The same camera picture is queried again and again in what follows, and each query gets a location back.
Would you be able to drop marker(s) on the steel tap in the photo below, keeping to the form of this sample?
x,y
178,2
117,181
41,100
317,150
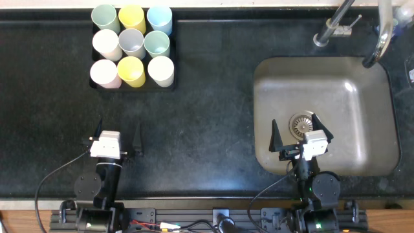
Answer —
x,y
323,34

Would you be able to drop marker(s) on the pink cup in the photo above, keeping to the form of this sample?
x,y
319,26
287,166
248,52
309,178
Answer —
x,y
104,72

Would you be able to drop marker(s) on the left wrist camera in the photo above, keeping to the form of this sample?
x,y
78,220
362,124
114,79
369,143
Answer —
x,y
106,145

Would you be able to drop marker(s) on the white cup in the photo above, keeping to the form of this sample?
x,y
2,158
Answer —
x,y
161,70
106,43

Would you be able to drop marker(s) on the steel sink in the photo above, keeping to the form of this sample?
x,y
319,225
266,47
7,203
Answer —
x,y
339,97

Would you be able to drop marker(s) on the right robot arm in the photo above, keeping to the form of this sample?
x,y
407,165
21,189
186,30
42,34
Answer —
x,y
326,187

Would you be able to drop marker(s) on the yellow cup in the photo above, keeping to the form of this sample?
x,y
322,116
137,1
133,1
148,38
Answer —
x,y
131,70
132,17

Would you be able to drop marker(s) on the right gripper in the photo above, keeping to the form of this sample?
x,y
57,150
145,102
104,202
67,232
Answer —
x,y
289,152

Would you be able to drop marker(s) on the black tray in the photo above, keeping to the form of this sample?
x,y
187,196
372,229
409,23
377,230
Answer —
x,y
174,48

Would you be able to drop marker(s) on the blue soap bottle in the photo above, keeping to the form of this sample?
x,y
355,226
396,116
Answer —
x,y
397,29

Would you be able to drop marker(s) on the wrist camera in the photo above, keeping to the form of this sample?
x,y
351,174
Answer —
x,y
106,145
315,144

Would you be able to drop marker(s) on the grey cup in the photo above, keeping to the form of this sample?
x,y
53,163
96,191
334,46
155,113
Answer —
x,y
131,42

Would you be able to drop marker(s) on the blue cup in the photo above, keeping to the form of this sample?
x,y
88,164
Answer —
x,y
160,18

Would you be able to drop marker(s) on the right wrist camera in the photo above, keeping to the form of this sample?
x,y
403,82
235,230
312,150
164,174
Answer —
x,y
315,144

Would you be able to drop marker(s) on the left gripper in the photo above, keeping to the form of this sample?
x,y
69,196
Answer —
x,y
131,153

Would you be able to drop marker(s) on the green cup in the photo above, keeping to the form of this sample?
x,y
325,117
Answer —
x,y
105,17
156,45

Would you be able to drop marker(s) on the mounting rail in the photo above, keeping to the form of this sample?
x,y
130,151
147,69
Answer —
x,y
187,215

